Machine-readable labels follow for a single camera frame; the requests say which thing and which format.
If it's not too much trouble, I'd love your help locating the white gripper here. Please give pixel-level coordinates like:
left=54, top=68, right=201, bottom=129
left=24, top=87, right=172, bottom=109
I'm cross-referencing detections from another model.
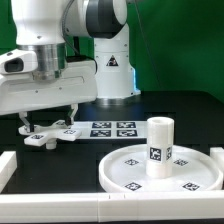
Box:
left=0, top=49, right=97, bottom=133

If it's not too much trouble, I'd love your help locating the white cross-shaped table base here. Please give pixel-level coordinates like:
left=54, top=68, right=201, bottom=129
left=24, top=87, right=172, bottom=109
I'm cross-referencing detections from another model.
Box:
left=19, top=120, right=82, bottom=150

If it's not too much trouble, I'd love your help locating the white round table top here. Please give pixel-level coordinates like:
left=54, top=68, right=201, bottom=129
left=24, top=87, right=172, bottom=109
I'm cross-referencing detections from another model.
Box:
left=99, top=144, right=224, bottom=192

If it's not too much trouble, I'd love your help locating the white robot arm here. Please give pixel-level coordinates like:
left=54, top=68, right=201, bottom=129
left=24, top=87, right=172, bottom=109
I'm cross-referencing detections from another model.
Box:
left=0, top=0, right=139, bottom=125

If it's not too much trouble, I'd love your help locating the white marker plate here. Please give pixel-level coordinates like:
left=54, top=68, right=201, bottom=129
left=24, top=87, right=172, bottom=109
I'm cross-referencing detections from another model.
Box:
left=71, top=121, right=147, bottom=140

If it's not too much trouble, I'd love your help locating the white U-shaped border fence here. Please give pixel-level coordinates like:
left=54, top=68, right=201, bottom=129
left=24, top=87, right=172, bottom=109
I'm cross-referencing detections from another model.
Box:
left=0, top=147, right=224, bottom=223

